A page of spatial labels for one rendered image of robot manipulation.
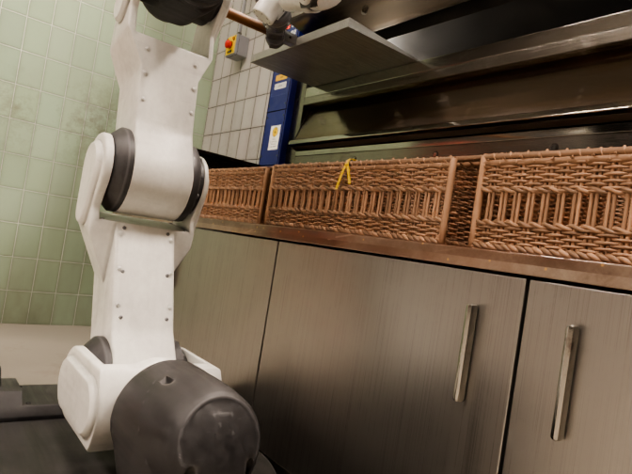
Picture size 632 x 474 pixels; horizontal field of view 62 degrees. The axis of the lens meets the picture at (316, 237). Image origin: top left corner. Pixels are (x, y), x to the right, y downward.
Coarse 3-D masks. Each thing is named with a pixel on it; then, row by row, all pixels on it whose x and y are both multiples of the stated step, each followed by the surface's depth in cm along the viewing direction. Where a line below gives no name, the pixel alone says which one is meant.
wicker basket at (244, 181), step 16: (224, 176) 155; (240, 176) 148; (256, 176) 142; (208, 192) 162; (224, 192) 191; (240, 192) 195; (256, 192) 141; (208, 208) 161; (224, 208) 153; (240, 208) 145; (256, 208) 139
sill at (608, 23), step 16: (608, 16) 122; (624, 16) 119; (544, 32) 134; (560, 32) 131; (576, 32) 128; (592, 32) 124; (480, 48) 149; (496, 48) 145; (512, 48) 141; (528, 48) 138; (416, 64) 168; (432, 64) 163; (448, 64) 158; (352, 80) 193; (368, 80) 186; (384, 80) 179
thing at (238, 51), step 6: (234, 36) 257; (240, 36) 256; (234, 42) 256; (240, 42) 256; (246, 42) 259; (228, 48) 261; (234, 48) 255; (240, 48) 257; (246, 48) 259; (228, 54) 260; (234, 54) 256; (240, 54) 257; (246, 54) 259; (234, 60) 266
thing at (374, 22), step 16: (352, 0) 180; (368, 0) 177; (384, 0) 174; (400, 0) 172; (416, 0) 169; (432, 0) 166; (448, 0) 164; (464, 0) 162; (304, 16) 199; (320, 16) 196; (336, 16) 192; (352, 16) 189; (368, 16) 186; (384, 16) 183; (400, 16) 180; (416, 16) 177; (304, 32) 210
